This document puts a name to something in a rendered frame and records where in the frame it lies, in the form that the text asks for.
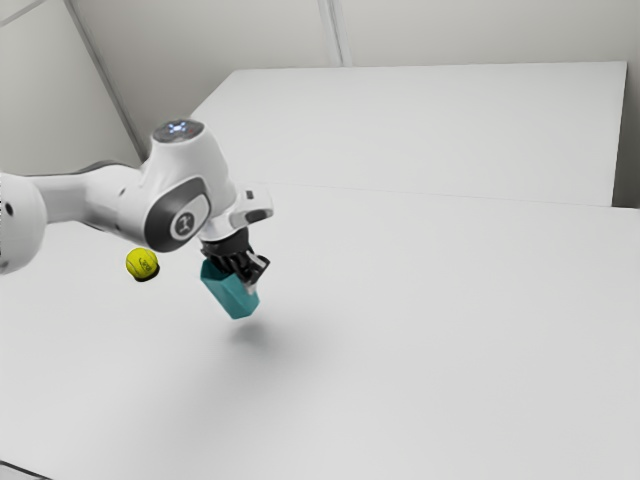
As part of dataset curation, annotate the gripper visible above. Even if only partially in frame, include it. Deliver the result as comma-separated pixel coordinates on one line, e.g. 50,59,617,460
199,227,272,294

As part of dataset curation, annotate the yellow tennis ball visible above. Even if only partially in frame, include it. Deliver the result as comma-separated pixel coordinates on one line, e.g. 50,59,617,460
124,247,160,282

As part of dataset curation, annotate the teal faceted mug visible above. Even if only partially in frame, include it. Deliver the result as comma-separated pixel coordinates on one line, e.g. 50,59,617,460
199,257,262,321

